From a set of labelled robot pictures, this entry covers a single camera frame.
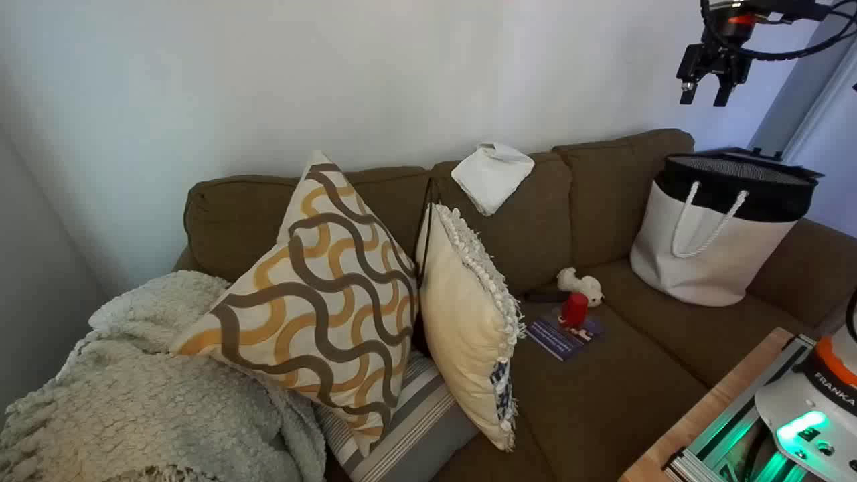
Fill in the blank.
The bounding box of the brown yellow wavy pattern pillow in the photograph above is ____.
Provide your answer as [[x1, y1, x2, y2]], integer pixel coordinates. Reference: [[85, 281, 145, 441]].
[[169, 151, 423, 459]]

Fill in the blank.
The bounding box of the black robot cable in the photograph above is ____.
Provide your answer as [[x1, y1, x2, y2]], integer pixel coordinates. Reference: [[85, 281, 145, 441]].
[[735, 2, 857, 65]]

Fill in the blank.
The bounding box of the white folded cloth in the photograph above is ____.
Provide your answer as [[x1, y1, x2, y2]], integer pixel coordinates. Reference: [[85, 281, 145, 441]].
[[446, 141, 537, 220]]

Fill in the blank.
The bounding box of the white plush toy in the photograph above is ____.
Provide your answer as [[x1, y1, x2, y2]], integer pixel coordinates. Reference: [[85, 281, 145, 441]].
[[556, 266, 605, 310]]

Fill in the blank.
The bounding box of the white black rope-handled basket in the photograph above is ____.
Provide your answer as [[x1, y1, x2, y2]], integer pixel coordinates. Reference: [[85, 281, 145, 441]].
[[626, 147, 824, 310]]

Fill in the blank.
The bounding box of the cream blue fringed pillow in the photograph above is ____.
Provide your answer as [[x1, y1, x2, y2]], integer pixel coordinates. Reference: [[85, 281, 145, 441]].
[[414, 202, 528, 455]]

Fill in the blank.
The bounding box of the purple printed booklet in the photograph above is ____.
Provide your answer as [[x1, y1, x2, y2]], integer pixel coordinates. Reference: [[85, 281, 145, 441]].
[[522, 313, 605, 364]]

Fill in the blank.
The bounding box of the aluminium frame with green light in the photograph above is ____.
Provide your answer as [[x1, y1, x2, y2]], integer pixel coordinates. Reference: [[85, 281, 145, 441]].
[[666, 333, 857, 482]]

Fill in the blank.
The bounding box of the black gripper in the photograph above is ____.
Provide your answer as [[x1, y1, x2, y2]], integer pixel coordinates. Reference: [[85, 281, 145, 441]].
[[675, 16, 754, 109]]

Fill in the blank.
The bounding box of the wooden table board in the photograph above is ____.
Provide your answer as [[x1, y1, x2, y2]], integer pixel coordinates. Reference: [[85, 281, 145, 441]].
[[619, 324, 798, 482]]

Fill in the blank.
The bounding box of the grey striped pillow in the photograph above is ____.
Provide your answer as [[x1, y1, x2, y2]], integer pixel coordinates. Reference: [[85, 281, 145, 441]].
[[315, 349, 480, 482]]

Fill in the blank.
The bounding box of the grey knitted blanket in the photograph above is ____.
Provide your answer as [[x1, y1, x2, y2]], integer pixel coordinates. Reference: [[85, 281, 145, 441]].
[[0, 267, 330, 482]]

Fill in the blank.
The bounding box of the brown fabric sofa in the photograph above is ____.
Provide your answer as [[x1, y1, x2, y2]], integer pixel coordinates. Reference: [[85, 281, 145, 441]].
[[173, 127, 857, 482]]

